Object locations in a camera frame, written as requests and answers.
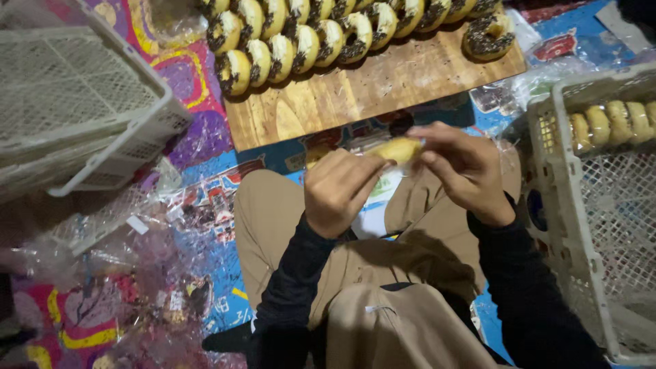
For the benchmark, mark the heap of clear plastic wrappers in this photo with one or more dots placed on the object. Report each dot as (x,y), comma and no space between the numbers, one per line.
(128,266)

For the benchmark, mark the colourful printed floor mat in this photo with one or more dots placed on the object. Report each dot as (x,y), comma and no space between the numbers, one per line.
(200,138)

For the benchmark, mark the white plastic mesh crate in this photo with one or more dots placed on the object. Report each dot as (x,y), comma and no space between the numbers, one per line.
(610,215)
(66,77)
(143,148)

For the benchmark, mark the person's right hand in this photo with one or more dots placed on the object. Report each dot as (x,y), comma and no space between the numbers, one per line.
(471,169)

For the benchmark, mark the person's left fingers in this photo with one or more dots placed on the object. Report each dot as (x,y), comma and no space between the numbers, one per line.
(358,161)

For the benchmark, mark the person's left hand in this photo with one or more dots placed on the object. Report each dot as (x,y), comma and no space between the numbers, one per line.
(335,194)

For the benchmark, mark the white green printed wrapper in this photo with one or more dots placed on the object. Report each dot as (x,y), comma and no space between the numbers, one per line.
(380,200)

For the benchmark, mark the crumpled clear plastic sheet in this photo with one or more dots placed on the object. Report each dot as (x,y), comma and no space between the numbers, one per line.
(528,82)

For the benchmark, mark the person's beige trousers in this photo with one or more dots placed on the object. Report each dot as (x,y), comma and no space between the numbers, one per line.
(399,287)

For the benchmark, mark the person's black sock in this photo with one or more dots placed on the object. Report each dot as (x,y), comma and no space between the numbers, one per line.
(228,339)

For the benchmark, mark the row of packed plain donuts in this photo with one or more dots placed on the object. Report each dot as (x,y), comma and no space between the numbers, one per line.
(610,125)

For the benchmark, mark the plastic-wrapped plain donut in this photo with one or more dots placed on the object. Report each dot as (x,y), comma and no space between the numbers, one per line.
(397,149)

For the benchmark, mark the rows of chocolate-sprinkled donuts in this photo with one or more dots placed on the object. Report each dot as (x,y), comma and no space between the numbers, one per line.
(307,43)

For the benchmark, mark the clear plastic bag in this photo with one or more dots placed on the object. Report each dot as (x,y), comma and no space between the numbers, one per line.
(174,20)

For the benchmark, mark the wooden board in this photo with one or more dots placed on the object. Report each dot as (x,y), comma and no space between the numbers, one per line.
(369,92)

